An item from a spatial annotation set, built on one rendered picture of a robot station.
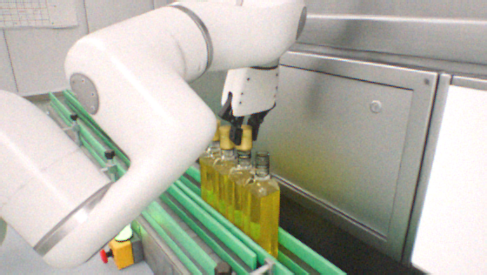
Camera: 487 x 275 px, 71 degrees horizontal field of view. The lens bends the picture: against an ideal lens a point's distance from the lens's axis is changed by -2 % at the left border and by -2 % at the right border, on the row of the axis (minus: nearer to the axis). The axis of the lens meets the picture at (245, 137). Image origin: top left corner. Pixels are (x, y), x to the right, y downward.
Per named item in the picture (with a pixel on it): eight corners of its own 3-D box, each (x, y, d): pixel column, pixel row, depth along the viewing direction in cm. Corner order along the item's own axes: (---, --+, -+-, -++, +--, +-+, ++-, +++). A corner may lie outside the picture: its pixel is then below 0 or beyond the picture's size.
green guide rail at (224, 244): (256, 286, 68) (256, 254, 65) (252, 289, 68) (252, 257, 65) (66, 103, 198) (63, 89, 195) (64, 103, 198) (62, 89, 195)
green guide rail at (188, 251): (225, 305, 64) (224, 271, 61) (221, 307, 63) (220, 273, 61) (52, 104, 194) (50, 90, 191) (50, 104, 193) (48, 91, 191)
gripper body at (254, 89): (267, 44, 66) (256, 97, 72) (223, 49, 60) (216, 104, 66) (293, 59, 61) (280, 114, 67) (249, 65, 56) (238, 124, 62)
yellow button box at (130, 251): (143, 260, 94) (140, 238, 92) (116, 272, 90) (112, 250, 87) (134, 247, 100) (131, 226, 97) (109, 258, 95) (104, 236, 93)
